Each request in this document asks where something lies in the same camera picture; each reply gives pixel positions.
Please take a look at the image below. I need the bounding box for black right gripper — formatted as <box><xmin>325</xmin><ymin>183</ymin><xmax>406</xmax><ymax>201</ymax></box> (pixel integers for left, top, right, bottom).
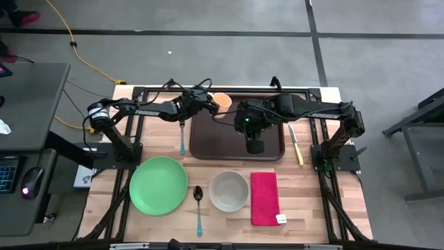
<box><xmin>234</xmin><ymin>99</ymin><xmax>278</xmax><ymax>156</ymax></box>

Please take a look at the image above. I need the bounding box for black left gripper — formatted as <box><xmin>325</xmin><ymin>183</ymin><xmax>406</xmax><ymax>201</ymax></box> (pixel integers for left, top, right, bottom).
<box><xmin>171</xmin><ymin>88</ymin><xmax>221</xmax><ymax>122</ymax></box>

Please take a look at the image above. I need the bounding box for orange mug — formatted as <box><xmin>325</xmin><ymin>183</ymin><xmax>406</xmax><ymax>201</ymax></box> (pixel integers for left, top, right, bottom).
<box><xmin>212</xmin><ymin>92</ymin><xmax>232</xmax><ymax>119</ymax></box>

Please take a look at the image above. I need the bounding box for fork with blue handle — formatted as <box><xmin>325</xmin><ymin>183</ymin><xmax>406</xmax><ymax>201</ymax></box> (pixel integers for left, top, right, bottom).
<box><xmin>179</xmin><ymin>120</ymin><xmax>187</xmax><ymax>156</ymax></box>

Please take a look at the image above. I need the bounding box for knife with cream handle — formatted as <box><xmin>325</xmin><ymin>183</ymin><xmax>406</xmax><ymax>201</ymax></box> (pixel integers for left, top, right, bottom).
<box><xmin>287</xmin><ymin>124</ymin><xmax>305</xmax><ymax>167</ymax></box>

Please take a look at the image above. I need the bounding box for beige bowl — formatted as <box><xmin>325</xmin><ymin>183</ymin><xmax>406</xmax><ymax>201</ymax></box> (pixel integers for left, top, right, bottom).
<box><xmin>208</xmin><ymin>170</ymin><xmax>250</xmax><ymax>213</ymax></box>

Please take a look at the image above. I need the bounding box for red cloth napkin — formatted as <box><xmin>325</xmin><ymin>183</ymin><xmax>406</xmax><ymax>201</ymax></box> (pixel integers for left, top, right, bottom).
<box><xmin>250</xmin><ymin>172</ymin><xmax>288</xmax><ymax>227</ymax></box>

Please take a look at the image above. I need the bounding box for black spoon with blue handle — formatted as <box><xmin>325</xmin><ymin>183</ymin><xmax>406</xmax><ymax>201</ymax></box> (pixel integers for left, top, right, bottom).
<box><xmin>193</xmin><ymin>185</ymin><xmax>204</xmax><ymax>238</ymax></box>

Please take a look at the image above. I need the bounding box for green plate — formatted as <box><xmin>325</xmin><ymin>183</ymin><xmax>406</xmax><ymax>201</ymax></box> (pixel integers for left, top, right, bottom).
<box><xmin>128</xmin><ymin>156</ymin><xmax>189</xmax><ymax>216</ymax></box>

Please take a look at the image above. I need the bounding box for dark brown serving tray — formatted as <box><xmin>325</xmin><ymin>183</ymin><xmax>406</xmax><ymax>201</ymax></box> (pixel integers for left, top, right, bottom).
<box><xmin>189</xmin><ymin>93</ymin><xmax>286</xmax><ymax>161</ymax></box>

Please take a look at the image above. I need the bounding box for white printed box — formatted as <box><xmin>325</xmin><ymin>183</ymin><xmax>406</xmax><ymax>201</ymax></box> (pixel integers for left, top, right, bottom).
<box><xmin>73</xmin><ymin>165</ymin><xmax>97</xmax><ymax>189</ymax></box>

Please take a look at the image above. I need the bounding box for dark grey metal cart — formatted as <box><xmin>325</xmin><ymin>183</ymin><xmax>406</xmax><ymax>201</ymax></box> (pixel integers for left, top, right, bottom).
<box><xmin>382</xmin><ymin>87</ymin><xmax>444</xmax><ymax>203</ymax></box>

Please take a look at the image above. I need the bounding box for grey desk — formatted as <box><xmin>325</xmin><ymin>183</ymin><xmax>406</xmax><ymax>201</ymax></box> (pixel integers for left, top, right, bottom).
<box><xmin>0</xmin><ymin>62</ymin><xmax>71</xmax><ymax>238</ymax></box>

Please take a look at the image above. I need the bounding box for black computer mouse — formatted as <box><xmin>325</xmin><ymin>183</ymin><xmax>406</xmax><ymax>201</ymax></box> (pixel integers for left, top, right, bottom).
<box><xmin>19</xmin><ymin>166</ymin><xmax>45</xmax><ymax>201</ymax></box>

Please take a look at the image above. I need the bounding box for person's foot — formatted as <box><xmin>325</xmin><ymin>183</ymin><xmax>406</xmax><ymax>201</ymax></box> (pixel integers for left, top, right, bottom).
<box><xmin>8</xmin><ymin>10</ymin><xmax>42</xmax><ymax>28</ymax></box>
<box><xmin>0</xmin><ymin>40</ymin><xmax>17</xmax><ymax>64</ymax></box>

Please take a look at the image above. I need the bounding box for backlit keyboard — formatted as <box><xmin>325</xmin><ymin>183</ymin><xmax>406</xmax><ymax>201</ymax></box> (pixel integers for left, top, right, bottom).
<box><xmin>0</xmin><ymin>156</ymin><xmax>20</xmax><ymax>194</ymax></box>

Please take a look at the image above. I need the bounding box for person's leg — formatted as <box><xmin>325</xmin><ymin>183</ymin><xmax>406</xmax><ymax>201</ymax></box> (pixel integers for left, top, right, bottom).
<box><xmin>0</xmin><ymin>0</ymin><xmax>19</xmax><ymax>15</ymax></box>

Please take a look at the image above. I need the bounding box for black aluminium table frame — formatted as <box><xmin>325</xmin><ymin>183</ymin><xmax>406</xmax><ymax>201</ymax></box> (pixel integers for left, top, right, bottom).
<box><xmin>78</xmin><ymin>78</ymin><xmax>375</xmax><ymax>250</ymax></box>

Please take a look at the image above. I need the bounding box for yellow extension cord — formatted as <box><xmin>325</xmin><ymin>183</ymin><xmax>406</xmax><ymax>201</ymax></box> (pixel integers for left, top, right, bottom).
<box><xmin>44</xmin><ymin>0</ymin><xmax>128</xmax><ymax>86</ymax></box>

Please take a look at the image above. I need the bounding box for yellow plug cord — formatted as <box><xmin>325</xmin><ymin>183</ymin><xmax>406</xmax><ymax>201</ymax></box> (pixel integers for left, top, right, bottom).
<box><xmin>53</xmin><ymin>116</ymin><xmax>97</xmax><ymax>135</ymax></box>

